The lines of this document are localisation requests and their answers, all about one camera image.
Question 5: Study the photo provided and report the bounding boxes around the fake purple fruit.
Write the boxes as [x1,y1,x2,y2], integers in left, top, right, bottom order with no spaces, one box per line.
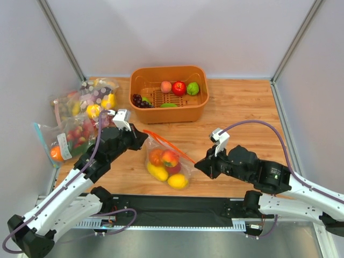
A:
[166,163,181,175]

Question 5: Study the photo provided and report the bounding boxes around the orange zip top bag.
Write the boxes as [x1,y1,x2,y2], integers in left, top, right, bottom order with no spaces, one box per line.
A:
[144,130,196,189]

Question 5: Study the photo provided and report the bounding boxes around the fake green mango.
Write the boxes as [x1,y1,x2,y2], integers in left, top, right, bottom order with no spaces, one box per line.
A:
[160,103,177,108]

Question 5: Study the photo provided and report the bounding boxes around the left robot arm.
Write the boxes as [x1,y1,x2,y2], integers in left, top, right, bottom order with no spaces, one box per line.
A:
[7,124,148,257]

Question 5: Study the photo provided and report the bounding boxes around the fake orange tangerine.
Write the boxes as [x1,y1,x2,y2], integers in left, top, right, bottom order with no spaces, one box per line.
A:
[148,148,163,166]

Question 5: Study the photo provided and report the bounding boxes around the orange plastic basket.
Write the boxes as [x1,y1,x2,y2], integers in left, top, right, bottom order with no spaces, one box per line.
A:
[129,66,210,124]

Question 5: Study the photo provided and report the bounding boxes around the fake purple grapes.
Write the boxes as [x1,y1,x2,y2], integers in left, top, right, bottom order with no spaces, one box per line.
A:
[132,94,154,109]

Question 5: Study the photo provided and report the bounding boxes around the fake green apple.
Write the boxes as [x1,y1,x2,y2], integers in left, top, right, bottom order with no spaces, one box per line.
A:
[187,82,199,96]

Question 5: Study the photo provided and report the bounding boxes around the fake persimmon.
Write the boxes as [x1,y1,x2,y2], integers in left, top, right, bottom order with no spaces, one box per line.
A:
[160,149,180,167]

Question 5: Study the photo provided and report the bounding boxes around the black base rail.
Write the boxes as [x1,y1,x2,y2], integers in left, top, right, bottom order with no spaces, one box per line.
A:
[33,192,302,237]

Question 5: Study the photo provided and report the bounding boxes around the aluminium frame post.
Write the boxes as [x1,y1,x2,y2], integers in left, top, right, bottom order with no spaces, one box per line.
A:
[37,0,86,82]
[270,0,325,85]

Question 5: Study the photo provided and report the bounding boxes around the fake yellow lemon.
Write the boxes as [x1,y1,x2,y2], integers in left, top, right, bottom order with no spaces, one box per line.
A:
[167,174,189,189]

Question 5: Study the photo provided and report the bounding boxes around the polka dot zip bag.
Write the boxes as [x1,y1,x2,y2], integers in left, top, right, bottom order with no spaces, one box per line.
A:
[80,77,119,130]

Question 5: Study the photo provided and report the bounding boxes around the fake red apple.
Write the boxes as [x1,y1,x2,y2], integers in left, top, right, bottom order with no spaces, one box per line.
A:
[171,81,187,97]

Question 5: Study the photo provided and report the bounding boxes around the pink zip bag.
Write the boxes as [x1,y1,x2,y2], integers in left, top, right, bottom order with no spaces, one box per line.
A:
[49,91,81,125]

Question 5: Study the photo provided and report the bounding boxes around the right aluminium frame post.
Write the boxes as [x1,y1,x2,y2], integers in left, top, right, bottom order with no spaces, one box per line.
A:
[270,0,325,85]

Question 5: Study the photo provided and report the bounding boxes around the blue zip bag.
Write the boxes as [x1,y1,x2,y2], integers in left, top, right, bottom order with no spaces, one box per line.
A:
[33,116,96,168]

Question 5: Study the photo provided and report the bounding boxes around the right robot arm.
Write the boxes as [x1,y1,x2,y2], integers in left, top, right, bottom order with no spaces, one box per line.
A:
[194,146,343,237]

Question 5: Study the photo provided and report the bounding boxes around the left aluminium frame post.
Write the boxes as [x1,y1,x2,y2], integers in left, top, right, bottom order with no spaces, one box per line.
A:
[37,0,86,82]

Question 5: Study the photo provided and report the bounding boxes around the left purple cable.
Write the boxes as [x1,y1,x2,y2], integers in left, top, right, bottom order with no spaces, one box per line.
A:
[1,109,138,255]

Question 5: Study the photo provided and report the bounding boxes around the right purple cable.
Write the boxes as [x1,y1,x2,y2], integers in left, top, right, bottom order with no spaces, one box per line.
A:
[220,120,344,205]

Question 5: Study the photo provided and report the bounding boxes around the purple cable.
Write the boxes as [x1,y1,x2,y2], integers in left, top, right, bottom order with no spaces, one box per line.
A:
[1,109,138,255]
[220,120,344,205]

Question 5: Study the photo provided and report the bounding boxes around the fake peach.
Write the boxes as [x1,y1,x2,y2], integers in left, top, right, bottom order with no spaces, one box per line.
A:
[160,81,172,94]

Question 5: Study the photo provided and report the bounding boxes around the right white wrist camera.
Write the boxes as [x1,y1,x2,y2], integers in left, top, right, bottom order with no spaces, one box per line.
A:
[209,128,230,157]

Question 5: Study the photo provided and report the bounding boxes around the fake green pear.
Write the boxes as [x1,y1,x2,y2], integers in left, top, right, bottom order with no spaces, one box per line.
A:
[142,97,151,105]

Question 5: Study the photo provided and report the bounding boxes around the fake yellow mango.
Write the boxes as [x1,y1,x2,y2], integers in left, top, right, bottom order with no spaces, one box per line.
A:
[147,162,169,182]

